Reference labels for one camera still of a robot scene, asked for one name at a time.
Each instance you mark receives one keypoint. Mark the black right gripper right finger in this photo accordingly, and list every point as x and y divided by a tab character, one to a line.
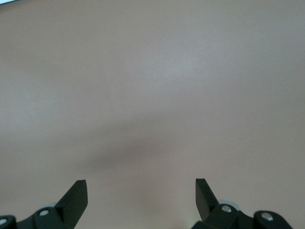
207	205

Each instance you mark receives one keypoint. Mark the brown table cover sheet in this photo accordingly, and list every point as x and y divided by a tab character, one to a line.
152	71

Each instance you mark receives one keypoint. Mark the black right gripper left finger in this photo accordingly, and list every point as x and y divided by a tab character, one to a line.
69	207

